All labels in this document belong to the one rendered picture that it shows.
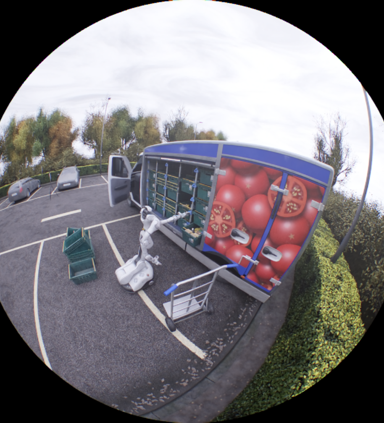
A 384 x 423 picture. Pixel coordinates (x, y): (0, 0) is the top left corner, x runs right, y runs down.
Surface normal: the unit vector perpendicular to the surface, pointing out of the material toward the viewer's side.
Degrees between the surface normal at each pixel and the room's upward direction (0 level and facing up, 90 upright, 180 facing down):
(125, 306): 0
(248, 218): 90
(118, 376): 0
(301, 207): 90
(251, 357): 8
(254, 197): 90
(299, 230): 90
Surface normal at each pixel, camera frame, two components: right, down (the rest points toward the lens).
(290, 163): -0.69, 0.21
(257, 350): 0.03, -0.95
